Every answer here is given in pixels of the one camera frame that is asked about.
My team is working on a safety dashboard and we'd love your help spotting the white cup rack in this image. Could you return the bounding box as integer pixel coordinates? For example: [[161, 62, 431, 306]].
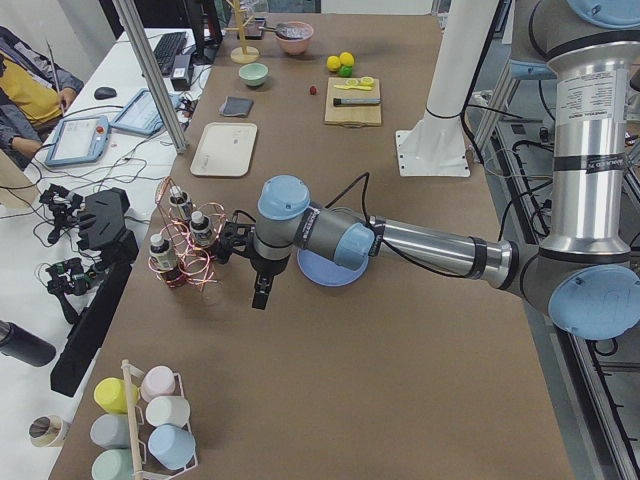
[[121, 359, 200, 480]]

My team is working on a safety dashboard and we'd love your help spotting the cream rabbit tray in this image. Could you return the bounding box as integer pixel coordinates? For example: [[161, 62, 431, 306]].
[[190, 122, 258, 178]]

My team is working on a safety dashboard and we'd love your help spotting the grey cup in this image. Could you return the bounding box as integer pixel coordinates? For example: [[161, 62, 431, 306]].
[[90, 414, 130, 449]]

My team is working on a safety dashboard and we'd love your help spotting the yellow lemon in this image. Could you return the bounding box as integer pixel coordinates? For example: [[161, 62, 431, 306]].
[[326, 55, 342, 72], [338, 51, 355, 67]]

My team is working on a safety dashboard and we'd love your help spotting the seated person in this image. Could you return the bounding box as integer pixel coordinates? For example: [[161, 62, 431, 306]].
[[1, 27, 84, 169]]

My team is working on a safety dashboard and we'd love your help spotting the black thermos bottle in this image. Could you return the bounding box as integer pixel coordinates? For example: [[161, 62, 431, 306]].
[[1, 321, 56, 367]]

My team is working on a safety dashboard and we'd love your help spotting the yellow plastic knife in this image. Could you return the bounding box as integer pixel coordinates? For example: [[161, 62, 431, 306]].
[[333, 84, 373, 91]]

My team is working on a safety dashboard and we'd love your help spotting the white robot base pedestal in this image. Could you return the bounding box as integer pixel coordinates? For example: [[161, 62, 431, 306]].
[[396, 0, 499, 177]]

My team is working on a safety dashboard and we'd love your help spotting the black gripper stand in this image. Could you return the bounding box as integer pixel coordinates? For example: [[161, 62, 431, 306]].
[[47, 187, 138, 397]]

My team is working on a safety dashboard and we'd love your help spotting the blue round plate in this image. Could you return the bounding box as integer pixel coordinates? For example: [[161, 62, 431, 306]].
[[297, 250, 368, 287]]

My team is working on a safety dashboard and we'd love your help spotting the grey folded cloth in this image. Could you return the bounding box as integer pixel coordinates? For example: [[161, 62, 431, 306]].
[[219, 96, 254, 118]]

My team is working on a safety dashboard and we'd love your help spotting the tea bottle front middle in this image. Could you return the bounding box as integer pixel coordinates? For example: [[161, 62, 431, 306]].
[[189, 210, 215, 248]]

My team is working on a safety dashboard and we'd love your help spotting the yellow cup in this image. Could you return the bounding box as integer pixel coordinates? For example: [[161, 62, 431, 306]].
[[93, 377, 127, 414]]

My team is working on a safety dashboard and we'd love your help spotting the wooden cup tree stand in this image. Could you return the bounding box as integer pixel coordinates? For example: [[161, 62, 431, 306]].
[[226, 0, 260, 65]]

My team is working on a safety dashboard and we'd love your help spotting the teach pendant near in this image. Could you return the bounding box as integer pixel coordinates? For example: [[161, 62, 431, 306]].
[[45, 115, 109, 167]]

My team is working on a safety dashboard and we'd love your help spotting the black computer mouse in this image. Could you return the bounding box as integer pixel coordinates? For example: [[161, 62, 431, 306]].
[[94, 86, 117, 100]]

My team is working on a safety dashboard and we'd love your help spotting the yellow lemon far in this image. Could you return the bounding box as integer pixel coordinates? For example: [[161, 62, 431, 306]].
[[338, 51, 355, 67]]

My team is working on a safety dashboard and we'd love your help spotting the steel muddler black tip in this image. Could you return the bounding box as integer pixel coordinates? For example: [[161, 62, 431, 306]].
[[332, 97, 381, 107]]

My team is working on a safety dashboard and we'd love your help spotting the mint green bowl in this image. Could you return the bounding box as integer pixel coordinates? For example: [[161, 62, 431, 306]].
[[238, 62, 269, 87]]

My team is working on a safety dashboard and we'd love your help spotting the black keyboard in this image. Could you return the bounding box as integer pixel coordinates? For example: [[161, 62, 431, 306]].
[[153, 32, 187, 77]]

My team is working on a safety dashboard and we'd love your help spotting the tea bottle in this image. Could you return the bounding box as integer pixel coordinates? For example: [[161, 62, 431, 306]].
[[149, 233, 182, 287], [169, 185, 193, 222], [189, 210, 215, 248]]

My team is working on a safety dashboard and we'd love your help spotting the teach pendant far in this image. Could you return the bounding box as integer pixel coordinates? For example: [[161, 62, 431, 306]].
[[110, 89, 164, 136]]

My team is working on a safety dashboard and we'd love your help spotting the green lime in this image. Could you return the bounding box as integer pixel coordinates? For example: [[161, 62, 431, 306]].
[[338, 65, 352, 78]]

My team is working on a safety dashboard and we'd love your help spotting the blue cup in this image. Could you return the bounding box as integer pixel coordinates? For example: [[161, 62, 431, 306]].
[[148, 424, 196, 470]]

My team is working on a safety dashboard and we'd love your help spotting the tea bottle back right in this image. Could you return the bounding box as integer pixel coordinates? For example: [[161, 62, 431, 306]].
[[169, 185, 193, 222]]

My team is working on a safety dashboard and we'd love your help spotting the copper wire bottle rack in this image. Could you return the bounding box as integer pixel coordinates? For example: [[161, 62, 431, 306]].
[[147, 177, 226, 289]]

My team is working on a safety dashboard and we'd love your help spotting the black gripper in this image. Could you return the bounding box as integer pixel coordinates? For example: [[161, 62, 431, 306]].
[[250, 254, 287, 310]]

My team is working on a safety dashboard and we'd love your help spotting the pink ice bowl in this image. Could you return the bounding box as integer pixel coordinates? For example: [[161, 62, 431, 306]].
[[276, 21, 314, 55]]

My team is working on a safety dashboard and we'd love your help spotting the wooden cutting board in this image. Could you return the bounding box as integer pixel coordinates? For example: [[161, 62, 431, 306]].
[[324, 77, 382, 127]]

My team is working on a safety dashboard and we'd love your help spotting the pink cup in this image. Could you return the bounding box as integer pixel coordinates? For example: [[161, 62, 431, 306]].
[[140, 365, 176, 402]]

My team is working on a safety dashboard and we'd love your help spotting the mint cup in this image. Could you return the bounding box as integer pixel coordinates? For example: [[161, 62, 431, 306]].
[[91, 449, 134, 480]]

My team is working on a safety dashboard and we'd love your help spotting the yellow lemon near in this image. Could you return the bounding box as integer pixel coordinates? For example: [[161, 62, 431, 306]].
[[326, 55, 342, 72]]

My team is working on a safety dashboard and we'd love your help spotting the white cup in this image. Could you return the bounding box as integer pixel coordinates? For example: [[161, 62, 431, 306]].
[[145, 396, 191, 428]]

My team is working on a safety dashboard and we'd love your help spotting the aluminium frame post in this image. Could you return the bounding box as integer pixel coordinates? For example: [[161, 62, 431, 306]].
[[113, 0, 188, 154]]

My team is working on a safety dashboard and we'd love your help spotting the metal ice scoop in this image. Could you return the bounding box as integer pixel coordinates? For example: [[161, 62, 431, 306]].
[[258, 23, 304, 40]]

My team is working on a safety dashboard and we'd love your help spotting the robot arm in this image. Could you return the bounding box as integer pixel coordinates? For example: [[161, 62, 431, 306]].
[[220, 14, 518, 334]]

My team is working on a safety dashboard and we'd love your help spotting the teach pendant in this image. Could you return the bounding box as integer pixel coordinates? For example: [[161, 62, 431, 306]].
[[110, 89, 164, 136], [45, 115, 109, 167]]

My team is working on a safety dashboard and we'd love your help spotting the tea bottle back left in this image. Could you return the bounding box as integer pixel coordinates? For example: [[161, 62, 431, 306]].
[[149, 233, 182, 287]]

